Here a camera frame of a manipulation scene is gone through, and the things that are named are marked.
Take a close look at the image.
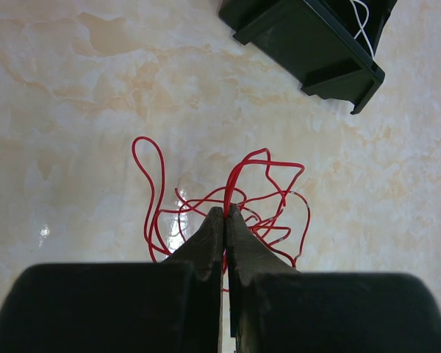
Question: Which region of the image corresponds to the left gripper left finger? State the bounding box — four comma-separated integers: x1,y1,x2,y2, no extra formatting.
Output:
0,207,223,352

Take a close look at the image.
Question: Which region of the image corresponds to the white cable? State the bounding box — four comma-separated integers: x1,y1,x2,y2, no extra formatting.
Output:
350,0,376,60

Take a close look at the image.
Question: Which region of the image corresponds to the black three-compartment tray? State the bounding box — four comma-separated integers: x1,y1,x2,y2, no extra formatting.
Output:
218,0,395,115

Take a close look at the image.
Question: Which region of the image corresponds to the red cable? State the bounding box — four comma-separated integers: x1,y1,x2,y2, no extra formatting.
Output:
131,136,312,293

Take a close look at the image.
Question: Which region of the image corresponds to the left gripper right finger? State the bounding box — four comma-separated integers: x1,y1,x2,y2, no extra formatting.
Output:
226,206,441,352

